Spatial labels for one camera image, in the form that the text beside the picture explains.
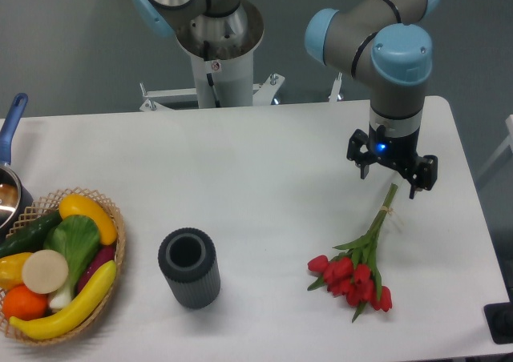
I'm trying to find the orange fruit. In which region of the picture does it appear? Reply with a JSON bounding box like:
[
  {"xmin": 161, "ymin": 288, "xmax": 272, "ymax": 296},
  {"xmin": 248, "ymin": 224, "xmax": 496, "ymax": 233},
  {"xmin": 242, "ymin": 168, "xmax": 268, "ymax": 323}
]
[{"xmin": 2, "ymin": 285, "xmax": 47, "ymax": 320}]

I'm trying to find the blue handled saucepan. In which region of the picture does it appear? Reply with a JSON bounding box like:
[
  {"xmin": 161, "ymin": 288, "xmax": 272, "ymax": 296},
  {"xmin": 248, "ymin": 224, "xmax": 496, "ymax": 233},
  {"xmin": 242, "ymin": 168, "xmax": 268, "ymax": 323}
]
[{"xmin": 1, "ymin": 93, "xmax": 33, "ymax": 241}]

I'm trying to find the green bok choy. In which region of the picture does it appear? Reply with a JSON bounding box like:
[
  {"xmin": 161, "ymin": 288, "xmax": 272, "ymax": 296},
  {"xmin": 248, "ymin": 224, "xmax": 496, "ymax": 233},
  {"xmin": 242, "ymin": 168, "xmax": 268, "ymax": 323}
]
[{"xmin": 43, "ymin": 215, "xmax": 99, "ymax": 312}]

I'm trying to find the purple sweet potato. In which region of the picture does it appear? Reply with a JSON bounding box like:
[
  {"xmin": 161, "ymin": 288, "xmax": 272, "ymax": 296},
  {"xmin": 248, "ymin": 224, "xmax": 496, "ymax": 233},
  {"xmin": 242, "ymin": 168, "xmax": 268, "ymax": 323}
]
[{"xmin": 75, "ymin": 246, "xmax": 115, "ymax": 294}]

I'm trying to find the white frame at right edge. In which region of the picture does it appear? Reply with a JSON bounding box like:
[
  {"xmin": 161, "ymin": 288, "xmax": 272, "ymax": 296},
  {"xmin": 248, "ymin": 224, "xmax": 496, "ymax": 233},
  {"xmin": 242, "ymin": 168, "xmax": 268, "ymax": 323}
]
[{"xmin": 475, "ymin": 115, "xmax": 512, "ymax": 191}]

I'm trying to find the dark grey ribbed vase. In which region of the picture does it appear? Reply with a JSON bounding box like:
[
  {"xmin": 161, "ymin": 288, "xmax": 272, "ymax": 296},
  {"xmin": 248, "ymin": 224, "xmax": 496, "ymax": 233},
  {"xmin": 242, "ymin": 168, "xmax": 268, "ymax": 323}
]
[{"xmin": 158, "ymin": 227, "xmax": 220, "ymax": 309}]

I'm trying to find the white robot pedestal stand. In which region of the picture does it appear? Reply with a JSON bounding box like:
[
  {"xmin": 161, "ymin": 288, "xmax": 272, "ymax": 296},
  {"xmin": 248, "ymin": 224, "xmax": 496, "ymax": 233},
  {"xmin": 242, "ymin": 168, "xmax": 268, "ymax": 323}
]
[{"xmin": 139, "ymin": 51, "xmax": 345, "ymax": 113}]

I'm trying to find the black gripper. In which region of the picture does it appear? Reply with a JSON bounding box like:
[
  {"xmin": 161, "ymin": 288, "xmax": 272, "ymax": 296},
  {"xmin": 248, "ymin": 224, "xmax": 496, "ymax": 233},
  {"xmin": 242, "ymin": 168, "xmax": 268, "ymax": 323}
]
[{"xmin": 346, "ymin": 126, "xmax": 438, "ymax": 199}]

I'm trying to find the beige round disc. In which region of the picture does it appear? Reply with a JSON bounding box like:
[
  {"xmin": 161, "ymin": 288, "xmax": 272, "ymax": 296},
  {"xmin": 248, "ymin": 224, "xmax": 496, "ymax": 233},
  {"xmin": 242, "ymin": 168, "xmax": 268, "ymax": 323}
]
[{"xmin": 22, "ymin": 250, "xmax": 69, "ymax": 294}]

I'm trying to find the green cucumber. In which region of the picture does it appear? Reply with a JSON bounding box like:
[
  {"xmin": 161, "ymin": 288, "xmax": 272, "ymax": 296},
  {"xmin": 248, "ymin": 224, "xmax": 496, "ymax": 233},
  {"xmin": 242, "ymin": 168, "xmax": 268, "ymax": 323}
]
[{"xmin": 1, "ymin": 211, "xmax": 62, "ymax": 258}]

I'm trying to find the woven wicker basket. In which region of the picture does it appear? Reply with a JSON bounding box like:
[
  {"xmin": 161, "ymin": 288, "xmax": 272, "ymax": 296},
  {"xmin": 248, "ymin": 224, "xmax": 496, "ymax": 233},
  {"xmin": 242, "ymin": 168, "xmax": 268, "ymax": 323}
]
[{"xmin": 1, "ymin": 187, "xmax": 126, "ymax": 346}]

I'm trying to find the black device at table edge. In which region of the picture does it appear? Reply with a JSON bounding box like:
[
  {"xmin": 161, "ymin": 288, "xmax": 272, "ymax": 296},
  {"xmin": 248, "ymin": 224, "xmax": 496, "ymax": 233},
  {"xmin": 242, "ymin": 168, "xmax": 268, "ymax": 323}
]
[{"xmin": 483, "ymin": 302, "xmax": 512, "ymax": 344}]

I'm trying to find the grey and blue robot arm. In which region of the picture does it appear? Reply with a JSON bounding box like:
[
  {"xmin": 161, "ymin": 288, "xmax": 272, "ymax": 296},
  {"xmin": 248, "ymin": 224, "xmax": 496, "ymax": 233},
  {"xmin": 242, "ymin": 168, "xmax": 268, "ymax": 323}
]
[{"xmin": 132, "ymin": 0, "xmax": 439, "ymax": 192}]

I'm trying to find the red tulip bouquet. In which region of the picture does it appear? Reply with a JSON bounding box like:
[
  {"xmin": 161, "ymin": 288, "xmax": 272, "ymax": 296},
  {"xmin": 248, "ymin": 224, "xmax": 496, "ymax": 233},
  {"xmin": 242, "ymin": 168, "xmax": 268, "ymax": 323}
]
[{"xmin": 307, "ymin": 183, "xmax": 398, "ymax": 320}]

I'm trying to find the yellow bell pepper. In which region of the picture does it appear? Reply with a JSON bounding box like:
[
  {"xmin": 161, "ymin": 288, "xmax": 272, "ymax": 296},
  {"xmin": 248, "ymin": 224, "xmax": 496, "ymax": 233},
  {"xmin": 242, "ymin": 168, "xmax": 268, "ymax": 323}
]
[{"xmin": 0, "ymin": 252, "xmax": 32, "ymax": 291}]

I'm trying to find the yellow banana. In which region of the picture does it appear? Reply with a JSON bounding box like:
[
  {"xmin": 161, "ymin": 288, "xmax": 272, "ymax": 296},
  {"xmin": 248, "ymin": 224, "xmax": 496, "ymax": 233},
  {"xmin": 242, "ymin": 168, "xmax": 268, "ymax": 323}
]
[{"xmin": 9, "ymin": 260, "xmax": 117, "ymax": 340}]

